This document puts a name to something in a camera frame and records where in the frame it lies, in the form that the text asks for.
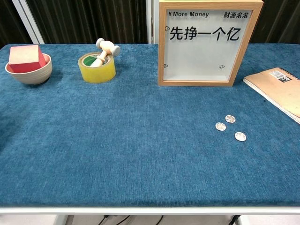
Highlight white table leg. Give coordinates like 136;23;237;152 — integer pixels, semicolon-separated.
55;214;68;225
236;214;250;225

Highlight small wooden toy hammer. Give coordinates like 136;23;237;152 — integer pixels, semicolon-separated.
90;37;121;68

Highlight red cube block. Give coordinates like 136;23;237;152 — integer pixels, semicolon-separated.
8;45;47;73

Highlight beige ribbed bowl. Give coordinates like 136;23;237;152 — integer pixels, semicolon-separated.
5;53;53;85

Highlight white partition post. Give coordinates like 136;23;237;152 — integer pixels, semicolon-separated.
145;0;160;45
11;0;45;45

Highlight wooden frame money box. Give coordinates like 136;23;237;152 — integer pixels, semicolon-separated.
157;0;264;87

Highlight black pleated curtain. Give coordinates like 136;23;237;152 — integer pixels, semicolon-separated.
25;0;149;45
248;0;300;45
0;0;31;47

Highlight blue table cloth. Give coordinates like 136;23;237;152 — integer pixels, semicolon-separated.
0;43;300;208

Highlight yellow tape roll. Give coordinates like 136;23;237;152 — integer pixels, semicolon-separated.
78;52;117;84

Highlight brown spiral notebook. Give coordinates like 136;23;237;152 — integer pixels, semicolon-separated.
242;67;300;125

